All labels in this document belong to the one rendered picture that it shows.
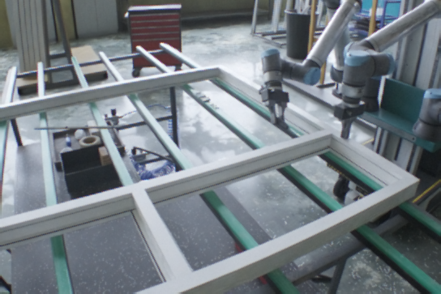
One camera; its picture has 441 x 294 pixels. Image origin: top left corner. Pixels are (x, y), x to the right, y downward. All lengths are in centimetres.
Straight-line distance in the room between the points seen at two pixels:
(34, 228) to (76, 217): 13
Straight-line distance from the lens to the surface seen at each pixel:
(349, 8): 191
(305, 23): 588
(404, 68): 241
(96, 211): 115
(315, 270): 105
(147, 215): 104
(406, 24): 166
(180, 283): 86
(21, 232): 116
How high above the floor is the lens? 161
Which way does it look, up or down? 27 degrees down
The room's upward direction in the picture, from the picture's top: straight up
